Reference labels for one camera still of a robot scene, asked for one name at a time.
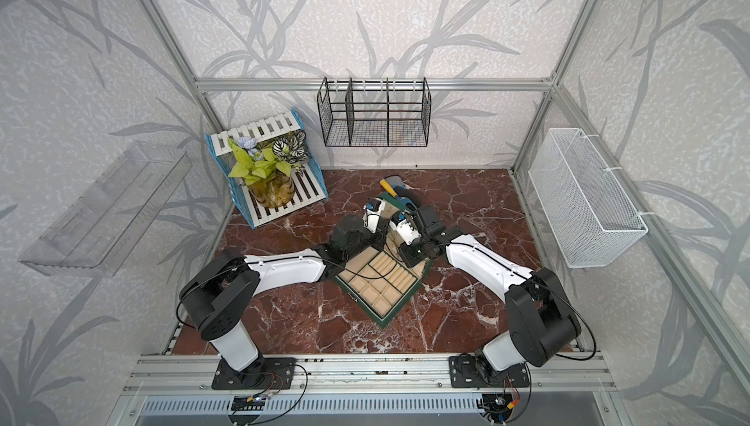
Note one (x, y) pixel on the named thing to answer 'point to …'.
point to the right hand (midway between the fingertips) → (402, 249)
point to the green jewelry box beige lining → (378, 278)
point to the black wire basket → (375, 113)
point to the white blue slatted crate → (309, 182)
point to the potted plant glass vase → (266, 169)
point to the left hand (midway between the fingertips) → (392, 221)
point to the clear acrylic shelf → (97, 234)
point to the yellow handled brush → (389, 189)
